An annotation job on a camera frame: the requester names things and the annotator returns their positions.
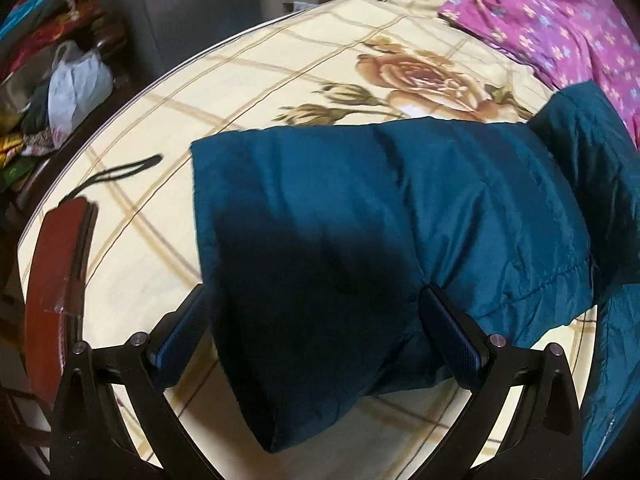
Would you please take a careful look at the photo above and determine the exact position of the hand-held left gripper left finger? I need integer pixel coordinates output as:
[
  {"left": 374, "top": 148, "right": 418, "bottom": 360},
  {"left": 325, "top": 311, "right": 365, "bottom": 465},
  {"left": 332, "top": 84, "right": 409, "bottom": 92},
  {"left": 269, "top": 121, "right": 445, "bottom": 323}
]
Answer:
[{"left": 50, "top": 285, "right": 221, "bottom": 480}]

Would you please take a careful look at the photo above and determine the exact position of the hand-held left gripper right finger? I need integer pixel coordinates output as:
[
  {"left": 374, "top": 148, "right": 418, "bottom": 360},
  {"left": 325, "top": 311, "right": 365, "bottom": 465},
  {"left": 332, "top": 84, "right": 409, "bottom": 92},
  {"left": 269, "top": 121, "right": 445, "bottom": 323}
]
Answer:
[{"left": 419, "top": 284, "right": 583, "bottom": 480}]

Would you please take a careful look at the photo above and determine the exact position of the teal puffer jacket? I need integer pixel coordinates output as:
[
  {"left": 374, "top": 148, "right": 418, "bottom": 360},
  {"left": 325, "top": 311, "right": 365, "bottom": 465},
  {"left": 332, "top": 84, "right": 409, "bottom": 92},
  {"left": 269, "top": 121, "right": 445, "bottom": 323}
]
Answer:
[{"left": 190, "top": 81, "right": 640, "bottom": 476}]

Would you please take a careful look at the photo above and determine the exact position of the pile of clothes and bags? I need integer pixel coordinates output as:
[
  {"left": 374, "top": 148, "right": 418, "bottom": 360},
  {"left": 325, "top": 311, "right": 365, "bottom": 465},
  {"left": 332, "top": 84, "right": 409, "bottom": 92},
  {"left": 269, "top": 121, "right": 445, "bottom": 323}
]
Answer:
[{"left": 0, "top": 0, "right": 126, "bottom": 201}]

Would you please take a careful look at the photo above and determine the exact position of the cream floral bed sheet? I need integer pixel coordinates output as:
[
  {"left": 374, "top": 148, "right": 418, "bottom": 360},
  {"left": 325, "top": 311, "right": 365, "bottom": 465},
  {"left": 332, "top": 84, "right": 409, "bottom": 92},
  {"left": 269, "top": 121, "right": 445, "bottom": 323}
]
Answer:
[{"left": 17, "top": 0, "right": 601, "bottom": 471}]

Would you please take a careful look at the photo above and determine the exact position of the white plastic bag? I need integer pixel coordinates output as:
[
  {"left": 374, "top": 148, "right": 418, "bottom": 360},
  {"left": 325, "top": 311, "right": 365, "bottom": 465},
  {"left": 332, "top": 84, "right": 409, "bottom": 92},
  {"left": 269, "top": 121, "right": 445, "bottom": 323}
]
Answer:
[{"left": 47, "top": 42, "right": 115, "bottom": 133}]

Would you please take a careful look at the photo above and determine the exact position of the purple floral quilt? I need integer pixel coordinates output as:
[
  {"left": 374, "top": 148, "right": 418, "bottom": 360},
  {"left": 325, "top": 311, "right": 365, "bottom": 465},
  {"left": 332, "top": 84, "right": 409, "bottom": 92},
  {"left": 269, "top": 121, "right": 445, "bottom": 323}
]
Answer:
[{"left": 437, "top": 0, "right": 640, "bottom": 148}]

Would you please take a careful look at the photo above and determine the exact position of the grey cabinet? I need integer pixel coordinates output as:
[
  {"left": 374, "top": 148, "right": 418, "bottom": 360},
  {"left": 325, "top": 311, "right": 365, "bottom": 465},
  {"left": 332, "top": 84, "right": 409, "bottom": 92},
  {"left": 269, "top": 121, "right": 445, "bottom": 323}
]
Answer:
[{"left": 95, "top": 0, "right": 263, "bottom": 81}]

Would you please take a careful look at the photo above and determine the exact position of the black strap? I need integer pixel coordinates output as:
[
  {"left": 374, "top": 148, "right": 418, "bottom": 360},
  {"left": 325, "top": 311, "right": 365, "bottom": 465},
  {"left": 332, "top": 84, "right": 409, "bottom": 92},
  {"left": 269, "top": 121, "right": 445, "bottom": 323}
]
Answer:
[{"left": 60, "top": 155, "right": 163, "bottom": 206}]

